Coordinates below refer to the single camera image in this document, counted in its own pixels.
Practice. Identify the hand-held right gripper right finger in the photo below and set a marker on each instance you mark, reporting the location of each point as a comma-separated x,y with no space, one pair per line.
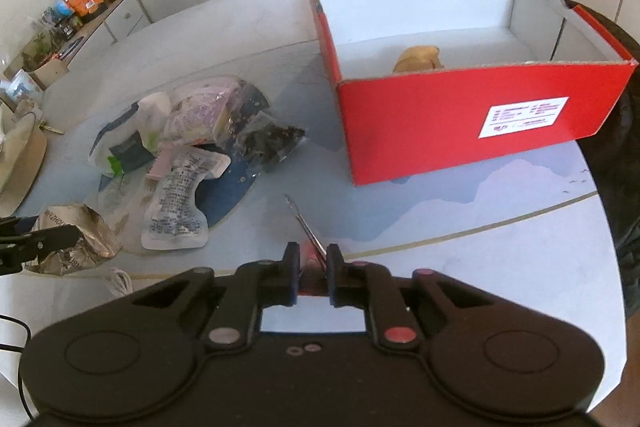
334,274

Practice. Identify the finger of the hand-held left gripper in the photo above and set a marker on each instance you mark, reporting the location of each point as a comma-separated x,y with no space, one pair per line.
52,238

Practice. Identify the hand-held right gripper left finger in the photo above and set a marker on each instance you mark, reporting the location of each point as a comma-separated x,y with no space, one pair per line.
291,272

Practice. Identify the silver snack bag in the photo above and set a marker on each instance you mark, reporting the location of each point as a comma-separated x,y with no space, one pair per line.
90,232

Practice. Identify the white printed food packet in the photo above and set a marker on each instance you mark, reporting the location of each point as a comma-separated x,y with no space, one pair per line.
177,202

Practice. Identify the clear bag of dark seaweed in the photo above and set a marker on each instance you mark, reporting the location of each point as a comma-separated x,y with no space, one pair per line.
267,142

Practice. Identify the white cardboard box red rim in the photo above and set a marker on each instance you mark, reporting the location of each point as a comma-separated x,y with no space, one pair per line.
450,132

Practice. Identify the white patterned desktop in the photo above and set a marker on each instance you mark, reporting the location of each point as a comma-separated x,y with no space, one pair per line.
450,247

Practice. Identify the beige straw hat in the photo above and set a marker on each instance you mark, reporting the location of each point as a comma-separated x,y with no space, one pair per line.
20,162

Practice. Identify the brass key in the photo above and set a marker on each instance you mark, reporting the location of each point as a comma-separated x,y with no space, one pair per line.
50,127

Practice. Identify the dark green packet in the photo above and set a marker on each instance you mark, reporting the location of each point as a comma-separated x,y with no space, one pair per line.
127,152

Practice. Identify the small open cardboard box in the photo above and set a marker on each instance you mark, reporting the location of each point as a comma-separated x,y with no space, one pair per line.
47,72

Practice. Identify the clear bag with pink print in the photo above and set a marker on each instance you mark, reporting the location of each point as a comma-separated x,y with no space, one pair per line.
200,112

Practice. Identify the white sideboard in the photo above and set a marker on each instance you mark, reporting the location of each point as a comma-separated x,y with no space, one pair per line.
115,24

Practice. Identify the yellow crumpled packet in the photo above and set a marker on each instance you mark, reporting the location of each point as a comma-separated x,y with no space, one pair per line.
417,59

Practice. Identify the black round seat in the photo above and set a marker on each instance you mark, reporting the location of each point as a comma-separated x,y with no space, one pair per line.
620,147

